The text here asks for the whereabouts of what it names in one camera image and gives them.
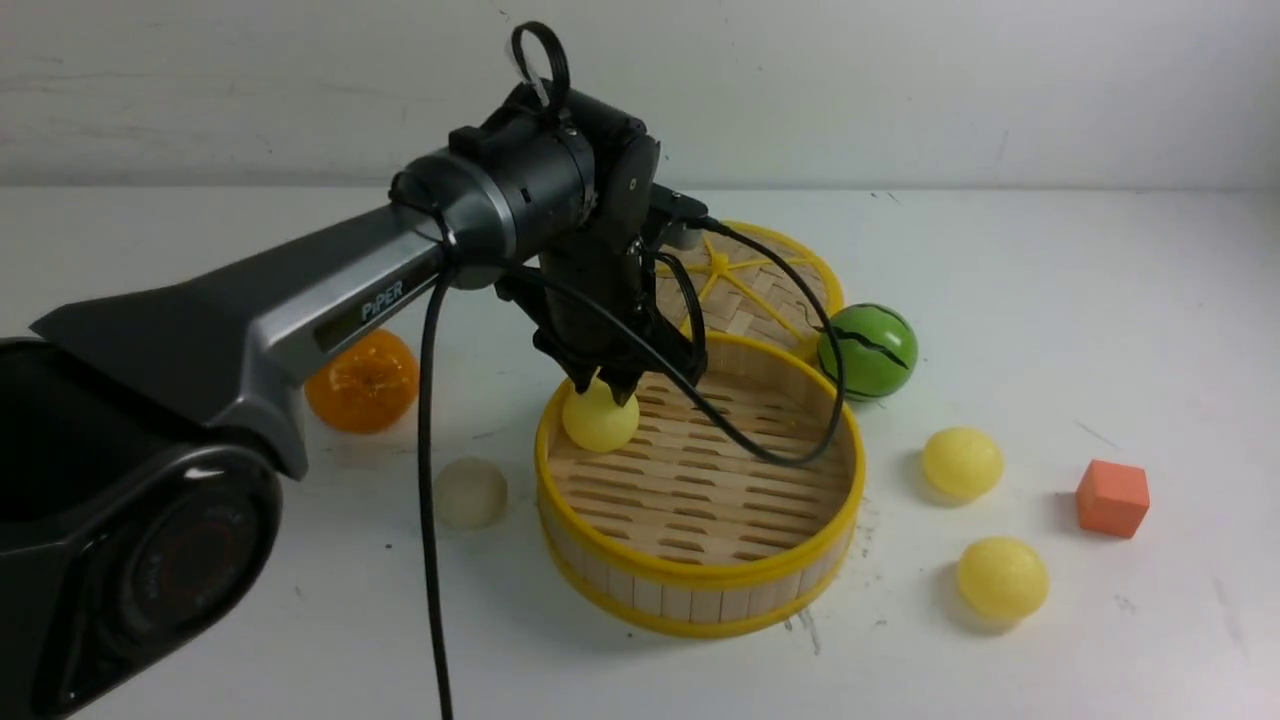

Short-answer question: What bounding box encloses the green toy watermelon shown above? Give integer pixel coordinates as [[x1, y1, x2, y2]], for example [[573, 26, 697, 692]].
[[815, 304, 919, 401]]

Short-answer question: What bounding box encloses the orange toy tangerine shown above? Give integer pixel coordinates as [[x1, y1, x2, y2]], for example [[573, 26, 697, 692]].
[[302, 329, 420, 436]]

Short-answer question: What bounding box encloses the woven bamboo steamer lid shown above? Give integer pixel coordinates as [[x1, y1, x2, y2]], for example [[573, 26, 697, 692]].
[[673, 222, 844, 365]]

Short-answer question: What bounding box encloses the yellow bun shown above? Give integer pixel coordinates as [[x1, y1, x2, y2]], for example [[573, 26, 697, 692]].
[[922, 427, 1005, 503], [561, 378, 640, 454], [955, 536, 1050, 624]]

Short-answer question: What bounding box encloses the white bun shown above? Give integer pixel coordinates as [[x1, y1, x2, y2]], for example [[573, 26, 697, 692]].
[[431, 457, 508, 530]]

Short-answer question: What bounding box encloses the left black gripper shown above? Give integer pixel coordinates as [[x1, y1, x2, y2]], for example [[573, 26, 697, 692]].
[[494, 240, 707, 407]]

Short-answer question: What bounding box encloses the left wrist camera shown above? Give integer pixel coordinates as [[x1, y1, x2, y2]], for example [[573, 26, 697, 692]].
[[640, 184, 708, 251]]

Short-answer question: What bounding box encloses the bamboo steamer tray yellow rim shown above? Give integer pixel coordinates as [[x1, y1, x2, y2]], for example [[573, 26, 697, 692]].
[[534, 374, 867, 638]]

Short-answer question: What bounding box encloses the orange cube block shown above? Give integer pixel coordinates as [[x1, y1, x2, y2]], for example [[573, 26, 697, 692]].
[[1075, 459, 1149, 541]]

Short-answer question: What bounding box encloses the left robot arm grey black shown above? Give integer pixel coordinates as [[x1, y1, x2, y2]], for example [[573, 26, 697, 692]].
[[3, 85, 708, 719]]

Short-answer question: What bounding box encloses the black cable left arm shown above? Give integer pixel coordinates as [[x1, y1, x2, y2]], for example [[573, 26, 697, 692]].
[[416, 181, 847, 720]]

